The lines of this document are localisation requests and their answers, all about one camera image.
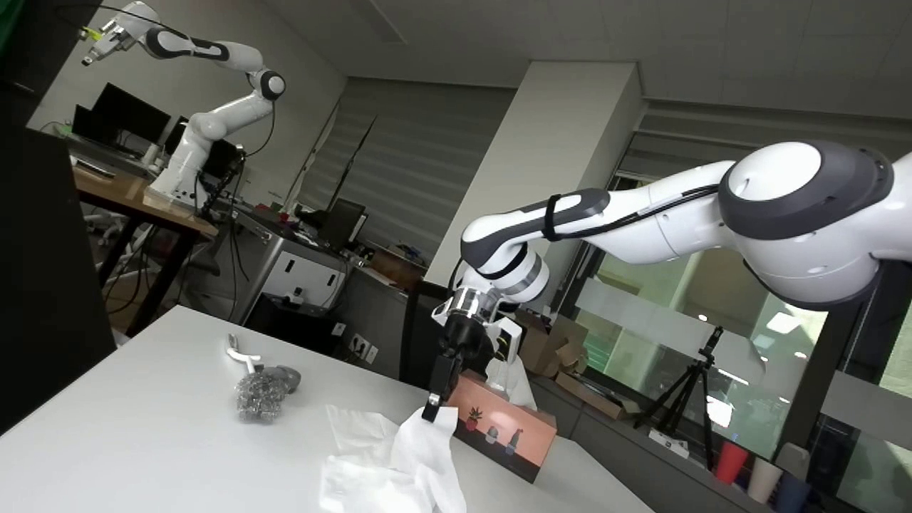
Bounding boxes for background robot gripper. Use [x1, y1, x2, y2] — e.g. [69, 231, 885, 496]
[79, 20, 129, 70]

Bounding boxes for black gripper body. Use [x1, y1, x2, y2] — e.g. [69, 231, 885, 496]
[432, 289, 502, 356]

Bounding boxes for orange tissue box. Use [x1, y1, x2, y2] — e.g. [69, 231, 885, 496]
[445, 368, 559, 482]

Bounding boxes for large open cardboard box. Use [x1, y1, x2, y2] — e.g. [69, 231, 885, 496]
[518, 323, 592, 383]

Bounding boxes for flat cardboard box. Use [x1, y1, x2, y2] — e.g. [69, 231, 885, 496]
[553, 368, 632, 422]

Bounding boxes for black office chair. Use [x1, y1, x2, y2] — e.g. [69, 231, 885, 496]
[401, 279, 459, 395]

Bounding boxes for black computer monitor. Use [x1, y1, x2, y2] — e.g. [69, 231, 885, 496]
[72, 84, 176, 155]

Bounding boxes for dark grey cabinet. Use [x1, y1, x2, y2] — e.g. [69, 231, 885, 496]
[325, 268, 416, 379]

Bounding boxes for green cloth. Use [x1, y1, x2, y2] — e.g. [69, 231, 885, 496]
[0, 0, 29, 54]

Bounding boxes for clear plastic wrap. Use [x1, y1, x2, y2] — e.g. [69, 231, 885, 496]
[315, 405, 408, 513]

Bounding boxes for wooden desk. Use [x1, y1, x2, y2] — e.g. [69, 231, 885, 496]
[72, 155, 223, 336]

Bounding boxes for small black laptop screen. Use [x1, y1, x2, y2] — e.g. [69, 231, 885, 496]
[310, 198, 371, 252]

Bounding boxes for grey steel wool scrubber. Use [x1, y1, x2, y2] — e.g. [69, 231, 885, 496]
[234, 366, 304, 429]

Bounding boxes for grey window blind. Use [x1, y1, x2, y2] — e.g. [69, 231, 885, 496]
[297, 81, 516, 265]

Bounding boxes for white metal cabinet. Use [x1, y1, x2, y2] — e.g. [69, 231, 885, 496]
[203, 222, 359, 326]

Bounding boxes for small silver metal tool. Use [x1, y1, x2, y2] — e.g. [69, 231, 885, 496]
[224, 335, 265, 379]

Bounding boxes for black partition panel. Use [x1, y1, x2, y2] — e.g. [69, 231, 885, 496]
[0, 0, 119, 437]

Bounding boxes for red cup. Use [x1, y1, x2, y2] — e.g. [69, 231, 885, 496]
[711, 443, 751, 487]

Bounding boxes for white cup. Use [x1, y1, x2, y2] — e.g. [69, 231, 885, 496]
[746, 456, 786, 503]

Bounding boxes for blue cup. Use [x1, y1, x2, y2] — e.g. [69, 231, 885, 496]
[770, 472, 811, 513]

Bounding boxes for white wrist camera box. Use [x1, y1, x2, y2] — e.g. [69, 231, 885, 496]
[486, 318, 528, 368]

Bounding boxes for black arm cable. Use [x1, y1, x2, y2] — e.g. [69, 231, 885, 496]
[542, 182, 736, 244]

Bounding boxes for black camera tripod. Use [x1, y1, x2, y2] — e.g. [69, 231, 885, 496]
[632, 326, 730, 473]

